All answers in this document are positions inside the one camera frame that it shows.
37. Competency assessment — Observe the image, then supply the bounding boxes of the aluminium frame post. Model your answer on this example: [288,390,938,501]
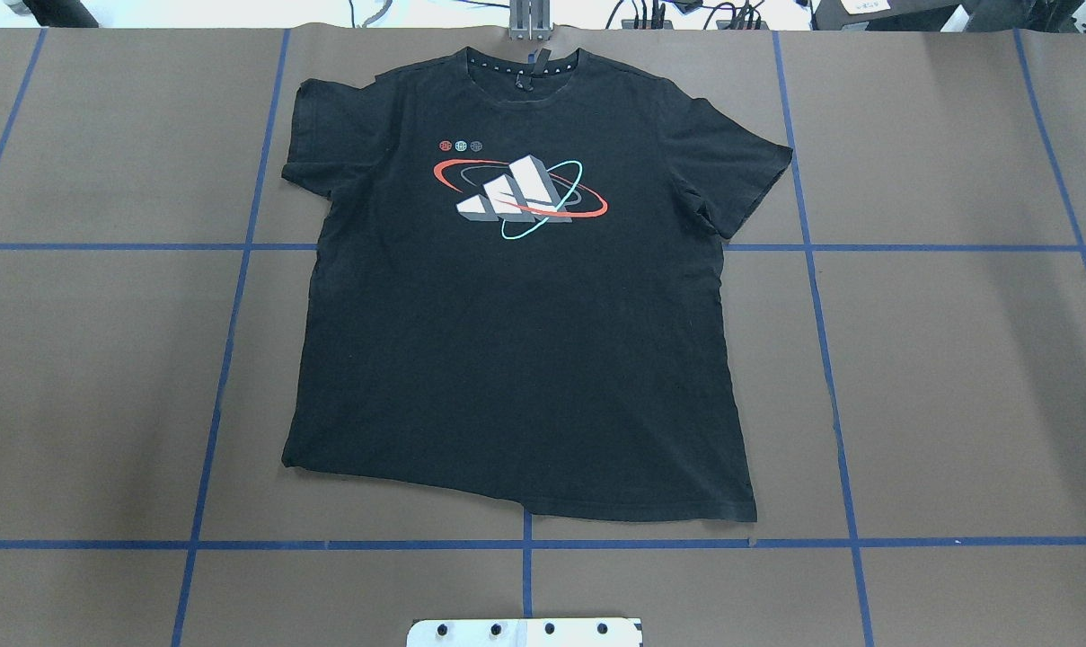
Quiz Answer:
[507,0,553,41]

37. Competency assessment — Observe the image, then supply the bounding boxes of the black graphic t-shirt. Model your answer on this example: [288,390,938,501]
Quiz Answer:
[281,48,793,523]

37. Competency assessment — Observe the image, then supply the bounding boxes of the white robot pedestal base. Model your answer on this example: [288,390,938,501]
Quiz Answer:
[404,616,645,646]

